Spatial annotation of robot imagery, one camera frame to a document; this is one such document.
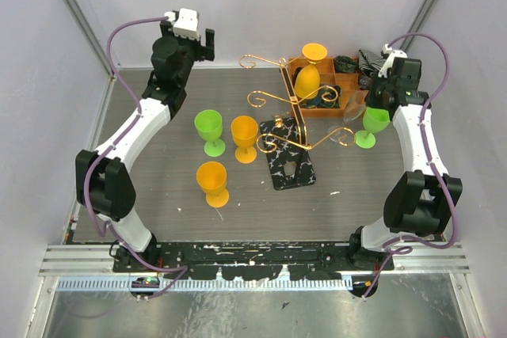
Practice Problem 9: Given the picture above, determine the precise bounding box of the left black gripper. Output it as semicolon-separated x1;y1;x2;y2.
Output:
162;20;215;87

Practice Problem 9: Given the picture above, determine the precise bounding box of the clear champagne flute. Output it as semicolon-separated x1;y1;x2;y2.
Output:
328;91;367;146

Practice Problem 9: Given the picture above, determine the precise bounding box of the orange goblet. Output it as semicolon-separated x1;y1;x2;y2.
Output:
294;43;327;101
231;116;259;164
196;161;229;208

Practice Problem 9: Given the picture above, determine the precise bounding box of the gold wine glass rack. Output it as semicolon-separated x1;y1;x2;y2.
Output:
239;55;356;191

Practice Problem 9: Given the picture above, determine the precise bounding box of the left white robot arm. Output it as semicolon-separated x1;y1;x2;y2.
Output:
75;18;215;272

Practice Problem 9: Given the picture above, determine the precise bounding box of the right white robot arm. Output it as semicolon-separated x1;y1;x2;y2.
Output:
347;50;463;270

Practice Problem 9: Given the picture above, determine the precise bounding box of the dark cloth right compartment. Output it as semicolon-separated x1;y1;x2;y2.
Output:
358;74;375;90

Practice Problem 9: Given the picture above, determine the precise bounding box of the dark cloth compartment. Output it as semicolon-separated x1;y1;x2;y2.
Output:
334;55;358;74
358;74;375;90

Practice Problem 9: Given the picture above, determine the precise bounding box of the green goblet right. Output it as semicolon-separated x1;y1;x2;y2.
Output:
355;107;390;149

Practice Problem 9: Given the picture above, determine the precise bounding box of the green goblet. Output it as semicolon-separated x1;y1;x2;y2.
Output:
194;109;226;158
355;107;390;149

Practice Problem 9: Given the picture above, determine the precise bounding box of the striped grey cloth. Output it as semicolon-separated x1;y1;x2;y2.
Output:
358;49;386;78

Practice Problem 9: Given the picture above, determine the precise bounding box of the orange divided tray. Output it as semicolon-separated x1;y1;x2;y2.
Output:
301;57;368;118

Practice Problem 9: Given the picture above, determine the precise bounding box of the dark cloth rear compartment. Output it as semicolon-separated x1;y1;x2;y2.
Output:
334;55;358;74

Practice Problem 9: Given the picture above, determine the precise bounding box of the dark patterned cloth in tray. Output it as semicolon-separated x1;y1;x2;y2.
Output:
300;85;341;109

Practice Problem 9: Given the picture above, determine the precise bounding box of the green goblet left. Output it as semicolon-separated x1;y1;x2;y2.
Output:
194;109;226;158

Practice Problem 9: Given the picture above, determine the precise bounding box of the orange goblet front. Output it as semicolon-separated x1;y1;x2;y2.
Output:
196;161;229;208

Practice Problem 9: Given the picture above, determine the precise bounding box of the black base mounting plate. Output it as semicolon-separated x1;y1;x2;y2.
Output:
112;239;395;280

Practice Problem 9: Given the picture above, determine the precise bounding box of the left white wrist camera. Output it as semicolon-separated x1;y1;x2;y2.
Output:
164;8;200;40

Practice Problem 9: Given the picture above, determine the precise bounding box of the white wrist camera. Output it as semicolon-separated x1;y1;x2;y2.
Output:
378;44;407;78
164;8;200;40

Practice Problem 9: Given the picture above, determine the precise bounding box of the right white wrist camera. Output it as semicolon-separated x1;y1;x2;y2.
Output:
378;44;407;78

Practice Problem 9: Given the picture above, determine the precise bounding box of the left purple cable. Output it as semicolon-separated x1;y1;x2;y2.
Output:
85;16;187;302

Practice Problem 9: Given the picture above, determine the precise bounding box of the slotted cable duct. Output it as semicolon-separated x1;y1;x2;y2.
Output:
55;276;353;293

